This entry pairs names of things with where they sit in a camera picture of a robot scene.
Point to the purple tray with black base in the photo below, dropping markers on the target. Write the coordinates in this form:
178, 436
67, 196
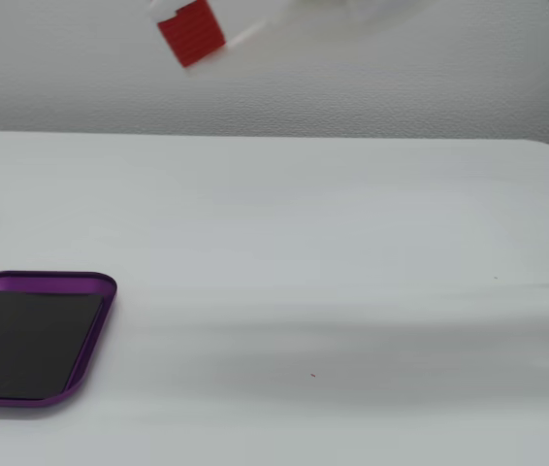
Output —
27, 340

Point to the red textured cube block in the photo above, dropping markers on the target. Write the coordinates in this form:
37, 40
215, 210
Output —
192, 34

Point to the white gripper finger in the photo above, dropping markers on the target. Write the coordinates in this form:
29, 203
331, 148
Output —
163, 7

